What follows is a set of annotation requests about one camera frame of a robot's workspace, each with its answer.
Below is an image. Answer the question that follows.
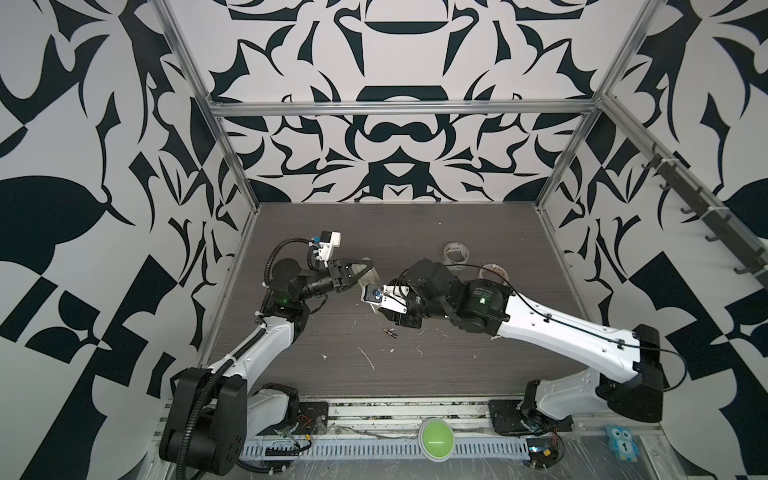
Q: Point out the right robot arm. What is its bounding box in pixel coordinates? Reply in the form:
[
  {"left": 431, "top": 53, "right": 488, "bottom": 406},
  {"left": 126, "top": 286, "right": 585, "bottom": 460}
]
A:
[{"left": 375, "top": 259, "right": 671, "bottom": 435}]

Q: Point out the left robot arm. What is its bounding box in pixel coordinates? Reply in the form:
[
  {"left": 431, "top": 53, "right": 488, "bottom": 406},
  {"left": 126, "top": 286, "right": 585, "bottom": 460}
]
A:
[{"left": 159, "top": 231, "right": 374, "bottom": 479}]

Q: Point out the large clear printed tape roll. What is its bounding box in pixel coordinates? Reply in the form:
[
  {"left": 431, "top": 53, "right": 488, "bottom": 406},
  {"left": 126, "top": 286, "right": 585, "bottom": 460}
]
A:
[{"left": 442, "top": 242, "right": 469, "bottom": 265}]

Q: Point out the small white orange tape roll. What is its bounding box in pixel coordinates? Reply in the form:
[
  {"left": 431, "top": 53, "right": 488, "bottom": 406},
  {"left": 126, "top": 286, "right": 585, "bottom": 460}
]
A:
[{"left": 478, "top": 264, "right": 509, "bottom": 283}]

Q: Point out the green round button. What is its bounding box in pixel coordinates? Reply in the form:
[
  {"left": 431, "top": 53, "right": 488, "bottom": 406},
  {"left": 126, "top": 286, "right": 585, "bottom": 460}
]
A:
[{"left": 418, "top": 418, "right": 455, "bottom": 462}]

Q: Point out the blue owl figurine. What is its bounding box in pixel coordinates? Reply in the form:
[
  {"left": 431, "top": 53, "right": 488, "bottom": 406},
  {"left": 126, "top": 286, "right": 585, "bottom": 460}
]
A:
[{"left": 605, "top": 425, "right": 639, "bottom": 463}]

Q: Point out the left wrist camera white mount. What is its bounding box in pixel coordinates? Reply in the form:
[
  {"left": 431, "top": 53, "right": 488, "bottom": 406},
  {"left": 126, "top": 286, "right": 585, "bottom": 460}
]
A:
[{"left": 307, "top": 231, "right": 341, "bottom": 271}]

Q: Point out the white slotted cable duct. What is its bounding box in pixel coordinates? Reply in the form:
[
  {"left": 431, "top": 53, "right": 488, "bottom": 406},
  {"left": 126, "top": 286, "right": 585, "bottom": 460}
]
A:
[{"left": 240, "top": 437, "right": 530, "bottom": 462}]

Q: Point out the black wall hook rack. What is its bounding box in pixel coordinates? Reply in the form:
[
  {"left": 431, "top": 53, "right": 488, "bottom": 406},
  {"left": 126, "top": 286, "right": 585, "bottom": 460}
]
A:
[{"left": 643, "top": 144, "right": 767, "bottom": 289}]

